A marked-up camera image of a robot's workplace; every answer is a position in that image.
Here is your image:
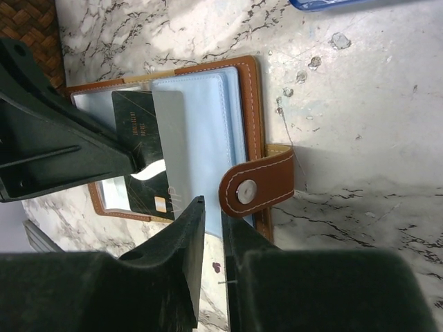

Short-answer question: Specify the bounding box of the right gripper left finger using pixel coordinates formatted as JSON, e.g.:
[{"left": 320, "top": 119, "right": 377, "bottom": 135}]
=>
[{"left": 1, "top": 196, "right": 205, "bottom": 331}]

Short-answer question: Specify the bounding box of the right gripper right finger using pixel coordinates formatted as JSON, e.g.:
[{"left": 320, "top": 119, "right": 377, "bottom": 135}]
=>
[{"left": 221, "top": 215, "right": 437, "bottom": 331}]

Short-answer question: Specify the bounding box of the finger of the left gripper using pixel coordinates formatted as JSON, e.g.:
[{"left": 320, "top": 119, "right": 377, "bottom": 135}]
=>
[{"left": 1, "top": 37, "right": 145, "bottom": 203}]

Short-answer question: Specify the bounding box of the black credit card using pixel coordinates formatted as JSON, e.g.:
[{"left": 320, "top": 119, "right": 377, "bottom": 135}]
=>
[{"left": 111, "top": 91, "right": 174, "bottom": 221}]

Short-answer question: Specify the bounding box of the brown woven basket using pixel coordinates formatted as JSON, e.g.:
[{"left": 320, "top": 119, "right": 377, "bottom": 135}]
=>
[{"left": 1, "top": 0, "right": 66, "bottom": 93}]

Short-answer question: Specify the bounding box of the silver VIP card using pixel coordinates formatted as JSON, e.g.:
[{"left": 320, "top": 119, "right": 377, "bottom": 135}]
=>
[{"left": 148, "top": 91, "right": 192, "bottom": 219}]

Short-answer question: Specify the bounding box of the brown leather card holder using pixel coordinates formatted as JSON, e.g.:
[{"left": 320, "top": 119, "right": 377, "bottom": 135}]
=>
[{"left": 69, "top": 55, "right": 294, "bottom": 239}]

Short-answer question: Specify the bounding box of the blue handled screwdriver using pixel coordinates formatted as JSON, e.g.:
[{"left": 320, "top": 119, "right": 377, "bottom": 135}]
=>
[{"left": 289, "top": 0, "right": 442, "bottom": 14}]

